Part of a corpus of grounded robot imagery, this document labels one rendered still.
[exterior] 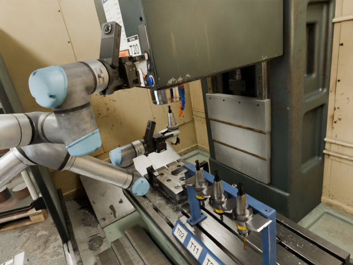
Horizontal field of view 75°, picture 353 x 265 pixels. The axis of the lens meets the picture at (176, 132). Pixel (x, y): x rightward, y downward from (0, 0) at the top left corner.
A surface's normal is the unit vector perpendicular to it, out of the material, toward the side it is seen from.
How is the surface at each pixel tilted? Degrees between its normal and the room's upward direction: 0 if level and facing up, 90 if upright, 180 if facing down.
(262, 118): 90
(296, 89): 90
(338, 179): 90
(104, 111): 90
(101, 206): 24
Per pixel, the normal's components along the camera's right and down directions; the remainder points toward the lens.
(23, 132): 0.88, 0.11
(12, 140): 0.81, 0.44
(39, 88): -0.45, 0.39
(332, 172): -0.83, 0.32
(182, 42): 0.54, 0.21
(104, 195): 0.07, -0.75
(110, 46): -0.43, -0.07
